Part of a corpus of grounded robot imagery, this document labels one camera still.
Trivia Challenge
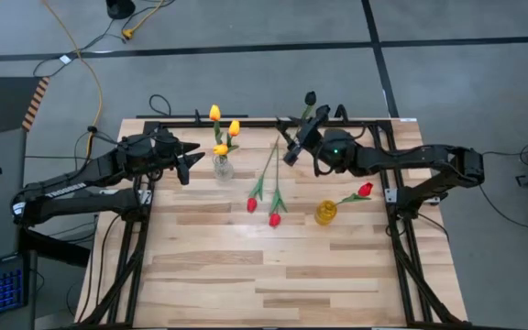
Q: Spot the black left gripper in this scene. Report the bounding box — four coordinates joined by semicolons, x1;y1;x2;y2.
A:
151;129;206;186

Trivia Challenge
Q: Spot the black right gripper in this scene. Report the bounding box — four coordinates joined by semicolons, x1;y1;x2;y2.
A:
276;104;331;166

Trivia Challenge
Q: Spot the yellow artificial tulip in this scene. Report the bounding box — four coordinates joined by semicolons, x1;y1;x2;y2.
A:
208;104;224;160
225;118;241;160
212;143;240;161

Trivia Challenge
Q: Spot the black artificial tulip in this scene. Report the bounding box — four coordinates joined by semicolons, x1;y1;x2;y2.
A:
298;90;318;138

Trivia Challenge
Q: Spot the red artificial tulip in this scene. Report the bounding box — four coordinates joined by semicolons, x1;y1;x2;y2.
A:
246;136;281;214
268;144;289;229
335;181;375;207

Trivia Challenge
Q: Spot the amber yellow glass vase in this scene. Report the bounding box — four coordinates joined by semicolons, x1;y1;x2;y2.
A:
313;199;338;226

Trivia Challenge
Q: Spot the round ribbed clear glass vase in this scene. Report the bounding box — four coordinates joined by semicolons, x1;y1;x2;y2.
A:
212;154;236;182

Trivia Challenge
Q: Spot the black round stand base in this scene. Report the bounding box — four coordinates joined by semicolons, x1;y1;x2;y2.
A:
104;0;137;20

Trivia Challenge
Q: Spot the large black hazard-striped mat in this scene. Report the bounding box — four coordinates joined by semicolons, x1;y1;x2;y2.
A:
0;76;51;141

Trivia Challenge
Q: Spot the black aluminium table frame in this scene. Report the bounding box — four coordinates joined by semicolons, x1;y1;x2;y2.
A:
76;117;471;330

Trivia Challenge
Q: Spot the black cable loop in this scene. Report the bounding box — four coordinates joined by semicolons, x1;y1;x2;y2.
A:
148;93;172;118

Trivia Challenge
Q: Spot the long yellow floor cable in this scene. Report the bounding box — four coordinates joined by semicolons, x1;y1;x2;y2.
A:
39;0;105;160

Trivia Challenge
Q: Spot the yellow cable with plug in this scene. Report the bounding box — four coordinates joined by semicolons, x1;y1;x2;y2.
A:
121;0;167;40

